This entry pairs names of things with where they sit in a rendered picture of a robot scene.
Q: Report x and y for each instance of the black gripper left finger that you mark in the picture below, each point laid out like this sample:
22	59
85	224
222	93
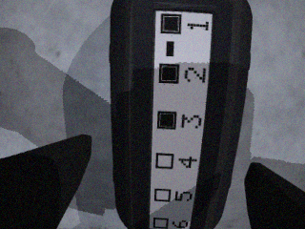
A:
36	187

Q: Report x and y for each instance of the dark grey controller unit with label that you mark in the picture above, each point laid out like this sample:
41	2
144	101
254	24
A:
179	74

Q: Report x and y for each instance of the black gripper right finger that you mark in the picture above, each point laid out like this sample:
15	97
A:
272	202

